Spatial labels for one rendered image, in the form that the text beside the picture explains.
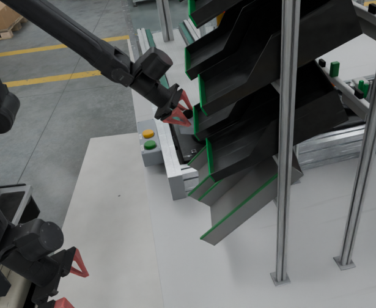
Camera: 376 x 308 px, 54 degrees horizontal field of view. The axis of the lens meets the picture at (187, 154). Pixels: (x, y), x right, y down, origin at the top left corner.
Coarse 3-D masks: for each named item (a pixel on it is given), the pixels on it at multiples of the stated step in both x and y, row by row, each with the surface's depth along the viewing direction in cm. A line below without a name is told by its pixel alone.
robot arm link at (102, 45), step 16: (0, 0) 81; (16, 0) 81; (32, 0) 82; (32, 16) 84; (48, 16) 84; (64, 16) 87; (48, 32) 87; (64, 32) 87; (80, 32) 88; (80, 48) 90; (96, 48) 90; (112, 48) 94; (96, 64) 92; (112, 64) 93; (128, 64) 96; (112, 80) 96
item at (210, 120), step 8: (248, 96) 81; (232, 104) 91; (240, 104) 82; (248, 104) 82; (200, 112) 97; (216, 112) 92; (224, 112) 90; (232, 112) 83; (240, 112) 83; (200, 120) 94; (208, 120) 92; (216, 120) 90; (224, 120) 85; (232, 120) 85; (200, 128) 91; (208, 128) 86; (216, 128) 86; (200, 136) 87
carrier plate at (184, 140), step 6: (174, 126) 134; (180, 138) 128; (186, 138) 127; (192, 138) 127; (180, 144) 125; (186, 144) 125; (192, 144) 124; (198, 144) 124; (180, 150) 123; (186, 150) 122; (198, 150) 121; (186, 156) 119; (192, 156) 119; (186, 162) 118
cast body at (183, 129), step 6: (186, 114) 106; (192, 114) 106; (180, 120) 106; (192, 120) 105; (180, 126) 109; (186, 126) 108; (192, 126) 107; (180, 132) 110; (186, 132) 110; (192, 132) 109
